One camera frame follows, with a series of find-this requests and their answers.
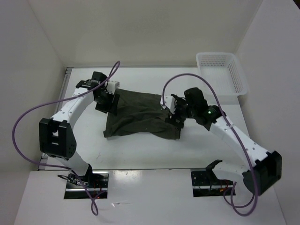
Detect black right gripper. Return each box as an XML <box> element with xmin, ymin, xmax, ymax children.
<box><xmin>165</xmin><ymin>96</ymin><xmax>196</xmax><ymax>128</ymax></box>

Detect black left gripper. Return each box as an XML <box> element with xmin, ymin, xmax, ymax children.
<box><xmin>95</xmin><ymin>90</ymin><xmax>120</xmax><ymax>116</ymax></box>

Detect olive green shorts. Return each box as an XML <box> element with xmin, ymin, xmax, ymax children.
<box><xmin>103</xmin><ymin>89</ymin><xmax>181</xmax><ymax>140</ymax></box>

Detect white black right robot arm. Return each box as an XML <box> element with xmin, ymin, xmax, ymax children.
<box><xmin>160</xmin><ymin>88</ymin><xmax>282</xmax><ymax>196</ymax></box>

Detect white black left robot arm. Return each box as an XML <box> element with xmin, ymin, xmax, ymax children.
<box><xmin>39</xmin><ymin>79</ymin><xmax>120</xmax><ymax>188</ymax></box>

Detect white perforated plastic basket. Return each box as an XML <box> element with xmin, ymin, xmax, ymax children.
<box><xmin>196</xmin><ymin>52</ymin><xmax>248</xmax><ymax>97</ymax></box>

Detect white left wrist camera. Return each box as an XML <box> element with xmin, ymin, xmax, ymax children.
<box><xmin>105</xmin><ymin>81</ymin><xmax>120</xmax><ymax>94</ymax></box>

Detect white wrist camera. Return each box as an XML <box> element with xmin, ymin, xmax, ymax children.
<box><xmin>160</xmin><ymin>96</ymin><xmax>176</xmax><ymax>114</ymax></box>
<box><xmin>105</xmin><ymin>81</ymin><xmax>120</xmax><ymax>94</ymax></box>

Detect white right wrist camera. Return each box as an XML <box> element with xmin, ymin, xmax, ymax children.
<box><xmin>160</xmin><ymin>96</ymin><xmax>176</xmax><ymax>114</ymax></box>

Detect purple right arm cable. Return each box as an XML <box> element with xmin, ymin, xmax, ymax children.
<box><xmin>162</xmin><ymin>73</ymin><xmax>259</xmax><ymax>216</ymax></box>

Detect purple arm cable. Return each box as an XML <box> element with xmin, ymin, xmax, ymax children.
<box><xmin>162</xmin><ymin>73</ymin><xmax>259</xmax><ymax>216</ymax></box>
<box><xmin>12</xmin><ymin>60</ymin><xmax>121</xmax><ymax>216</ymax></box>

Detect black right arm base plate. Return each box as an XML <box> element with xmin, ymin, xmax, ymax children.
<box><xmin>190</xmin><ymin>169</ymin><xmax>233</xmax><ymax>197</ymax></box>

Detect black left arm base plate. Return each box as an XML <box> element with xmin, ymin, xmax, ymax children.
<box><xmin>58</xmin><ymin>172</ymin><xmax>109</xmax><ymax>200</ymax></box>

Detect aluminium table edge rail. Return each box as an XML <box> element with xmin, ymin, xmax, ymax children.
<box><xmin>37</xmin><ymin>67</ymin><xmax>75</xmax><ymax>171</ymax></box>

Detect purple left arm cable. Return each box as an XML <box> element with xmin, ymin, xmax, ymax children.
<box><xmin>12</xmin><ymin>60</ymin><xmax>121</xmax><ymax>216</ymax></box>

